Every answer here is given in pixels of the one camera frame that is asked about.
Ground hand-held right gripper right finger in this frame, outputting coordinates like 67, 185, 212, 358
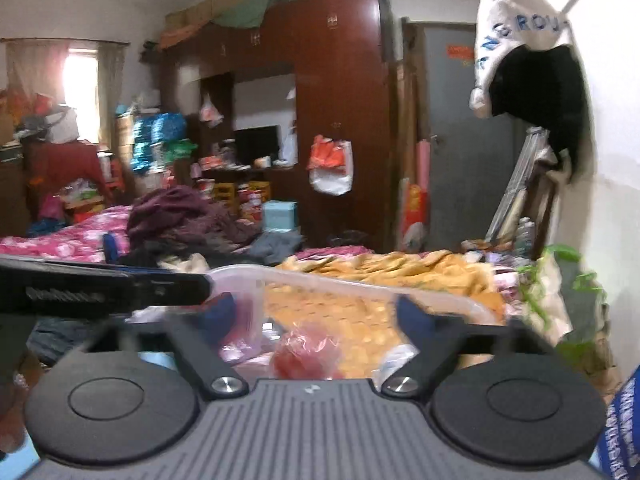
380, 295, 556, 398

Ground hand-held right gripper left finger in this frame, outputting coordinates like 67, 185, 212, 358
82, 292, 251, 401

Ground clear plastic basket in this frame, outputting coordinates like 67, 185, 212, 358
205, 264, 501, 382

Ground orange blanket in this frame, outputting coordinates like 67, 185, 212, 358
262, 247, 506, 381

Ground pink floral bedsheet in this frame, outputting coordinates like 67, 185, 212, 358
0, 205, 133, 263

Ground purple clothes pile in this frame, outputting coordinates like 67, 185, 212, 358
127, 186, 261, 256

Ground grey garment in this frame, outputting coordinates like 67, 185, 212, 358
250, 230, 303, 266

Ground red plastic packet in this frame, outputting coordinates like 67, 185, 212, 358
270, 322, 346, 381

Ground red cloth covered chair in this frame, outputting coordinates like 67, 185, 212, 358
25, 140, 108, 196

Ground red paper packaging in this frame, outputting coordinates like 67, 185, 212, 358
400, 180, 431, 253

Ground teal box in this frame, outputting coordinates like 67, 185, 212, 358
262, 200, 299, 233

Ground yellow crates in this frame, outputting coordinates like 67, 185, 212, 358
212, 180, 271, 206

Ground green plastic bag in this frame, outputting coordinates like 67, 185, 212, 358
167, 140, 198, 161

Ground blue plastic bag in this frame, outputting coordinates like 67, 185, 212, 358
132, 112, 188, 171

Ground grey door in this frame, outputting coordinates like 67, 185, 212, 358
400, 20, 531, 253

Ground pink roll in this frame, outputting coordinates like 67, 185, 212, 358
415, 140, 431, 186

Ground green leafy plant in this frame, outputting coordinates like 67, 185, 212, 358
517, 242, 608, 356

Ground red and white plastic bag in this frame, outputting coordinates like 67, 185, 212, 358
306, 135, 353, 196

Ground curtained window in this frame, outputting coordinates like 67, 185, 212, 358
5, 40, 126, 146

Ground folded metal rack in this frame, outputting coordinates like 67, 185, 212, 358
485, 127, 556, 243

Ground black monitor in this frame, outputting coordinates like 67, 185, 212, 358
233, 125, 280, 165

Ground small white plastic bag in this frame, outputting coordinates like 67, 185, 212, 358
199, 91, 224, 128

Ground blue tote bag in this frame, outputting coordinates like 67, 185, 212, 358
592, 365, 640, 480

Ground brown wooden wardrobe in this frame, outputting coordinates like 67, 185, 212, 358
160, 0, 396, 251

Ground black hanging garment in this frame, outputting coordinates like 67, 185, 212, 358
487, 45, 588, 183

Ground red door sticker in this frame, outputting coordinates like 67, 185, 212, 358
446, 42, 476, 66

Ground green cloth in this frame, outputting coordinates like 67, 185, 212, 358
212, 0, 341, 28

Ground white printed hanging bag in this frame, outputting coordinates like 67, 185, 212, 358
469, 0, 573, 118

